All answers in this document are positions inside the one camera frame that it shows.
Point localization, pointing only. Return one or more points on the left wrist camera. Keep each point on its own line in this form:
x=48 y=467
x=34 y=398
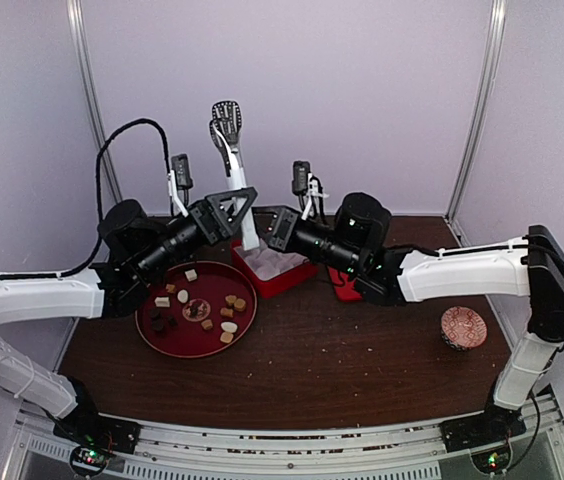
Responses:
x=180 y=183

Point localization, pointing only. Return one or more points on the white oval chocolate lower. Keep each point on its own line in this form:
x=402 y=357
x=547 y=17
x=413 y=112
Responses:
x=229 y=327

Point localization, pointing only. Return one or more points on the white square chocolate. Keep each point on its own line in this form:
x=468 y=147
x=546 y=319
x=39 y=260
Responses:
x=191 y=275

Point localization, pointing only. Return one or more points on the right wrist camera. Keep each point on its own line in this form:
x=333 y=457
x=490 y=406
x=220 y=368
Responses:
x=308 y=190

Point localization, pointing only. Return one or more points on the red patterned small dish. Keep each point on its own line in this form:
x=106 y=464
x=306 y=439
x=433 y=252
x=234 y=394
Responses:
x=463 y=329

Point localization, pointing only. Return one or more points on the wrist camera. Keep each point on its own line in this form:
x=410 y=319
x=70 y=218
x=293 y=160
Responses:
x=180 y=183
x=308 y=190

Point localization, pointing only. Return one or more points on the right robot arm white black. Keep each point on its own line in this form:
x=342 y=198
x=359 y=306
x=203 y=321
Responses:
x=530 y=266

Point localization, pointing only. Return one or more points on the round red tray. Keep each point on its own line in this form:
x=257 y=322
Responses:
x=193 y=330

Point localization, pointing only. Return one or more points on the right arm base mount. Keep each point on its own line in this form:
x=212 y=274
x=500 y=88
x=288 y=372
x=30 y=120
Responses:
x=487 y=439

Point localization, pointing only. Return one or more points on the red tin lid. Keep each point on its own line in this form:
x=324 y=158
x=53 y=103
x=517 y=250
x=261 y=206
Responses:
x=343 y=288

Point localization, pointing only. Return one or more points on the white oval chocolate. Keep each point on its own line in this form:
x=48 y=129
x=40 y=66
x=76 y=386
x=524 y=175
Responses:
x=229 y=327
x=182 y=296

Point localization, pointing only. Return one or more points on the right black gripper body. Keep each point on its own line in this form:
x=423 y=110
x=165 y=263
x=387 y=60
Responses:
x=286 y=240

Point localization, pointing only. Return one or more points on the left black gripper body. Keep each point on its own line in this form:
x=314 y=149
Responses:
x=213 y=234

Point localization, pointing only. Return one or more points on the aluminium front rail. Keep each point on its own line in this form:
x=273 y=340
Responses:
x=414 y=450

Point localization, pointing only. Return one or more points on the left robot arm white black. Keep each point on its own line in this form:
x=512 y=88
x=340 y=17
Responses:
x=141 y=251

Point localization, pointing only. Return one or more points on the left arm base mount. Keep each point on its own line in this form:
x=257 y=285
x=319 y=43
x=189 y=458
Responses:
x=99 y=444

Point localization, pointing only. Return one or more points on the silver serving tongs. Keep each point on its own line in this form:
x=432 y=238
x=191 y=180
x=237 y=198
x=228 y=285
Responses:
x=225 y=129

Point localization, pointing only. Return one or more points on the red square tin box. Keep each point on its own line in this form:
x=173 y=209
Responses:
x=270 y=272

